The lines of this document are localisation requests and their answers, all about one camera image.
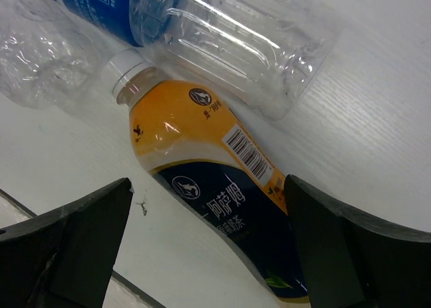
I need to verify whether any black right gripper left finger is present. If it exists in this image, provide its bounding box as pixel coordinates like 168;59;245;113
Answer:
0;177;134;308

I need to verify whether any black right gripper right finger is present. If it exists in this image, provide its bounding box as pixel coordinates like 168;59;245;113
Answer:
284;175;430;307

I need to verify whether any orange juice bottle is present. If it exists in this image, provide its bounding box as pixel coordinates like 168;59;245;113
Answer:
101;49;309;303

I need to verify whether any blue label water bottle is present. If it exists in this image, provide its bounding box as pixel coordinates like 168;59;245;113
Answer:
53;0;341;121

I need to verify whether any clear bottle white cap upper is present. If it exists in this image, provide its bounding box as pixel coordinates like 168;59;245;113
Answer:
0;0;115;110

